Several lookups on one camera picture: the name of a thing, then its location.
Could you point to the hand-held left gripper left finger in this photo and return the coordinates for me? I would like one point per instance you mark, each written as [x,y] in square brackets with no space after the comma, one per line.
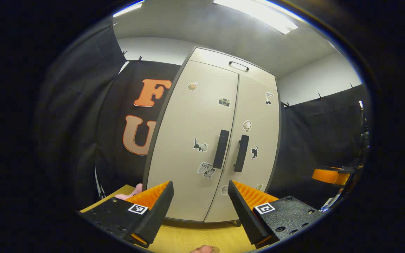
[156,214]

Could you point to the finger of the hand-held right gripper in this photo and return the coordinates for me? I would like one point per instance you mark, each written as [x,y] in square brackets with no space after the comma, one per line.
[329,175]

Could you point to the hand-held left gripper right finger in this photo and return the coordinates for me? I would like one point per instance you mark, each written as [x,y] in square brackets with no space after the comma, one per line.
[244,214]

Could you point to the white cabinet door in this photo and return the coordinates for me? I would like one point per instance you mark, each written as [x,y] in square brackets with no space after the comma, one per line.
[188,123]
[262,119]

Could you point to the white and blue item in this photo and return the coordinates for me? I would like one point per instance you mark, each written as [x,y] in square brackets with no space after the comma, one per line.
[330,204]

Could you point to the black backdrop cloth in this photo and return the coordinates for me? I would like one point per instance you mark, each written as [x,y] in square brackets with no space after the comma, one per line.
[83,123]
[315,133]

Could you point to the white cabinet drawer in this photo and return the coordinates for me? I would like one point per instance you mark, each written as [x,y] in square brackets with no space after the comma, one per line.
[209,59]

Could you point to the white and grey cabinet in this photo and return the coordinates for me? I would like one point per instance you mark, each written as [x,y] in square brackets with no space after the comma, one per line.
[202,54]

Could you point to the wide ceiling light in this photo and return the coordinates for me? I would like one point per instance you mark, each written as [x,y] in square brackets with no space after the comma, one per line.
[258,14]

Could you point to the narrow ceiling light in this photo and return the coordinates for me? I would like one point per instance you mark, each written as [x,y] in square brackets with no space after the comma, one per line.
[128,8]

